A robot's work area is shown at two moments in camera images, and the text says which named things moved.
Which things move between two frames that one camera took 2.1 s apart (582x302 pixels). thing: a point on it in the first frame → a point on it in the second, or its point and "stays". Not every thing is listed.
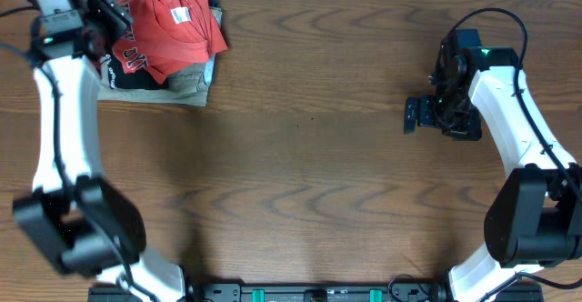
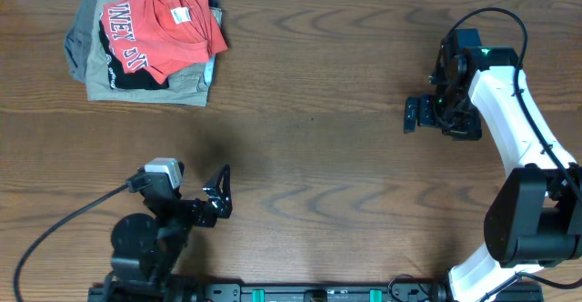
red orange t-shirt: [172, 25] stays
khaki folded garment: [188, 85] stays
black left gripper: [106, 7] → [216, 210]
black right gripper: [468, 130] stays
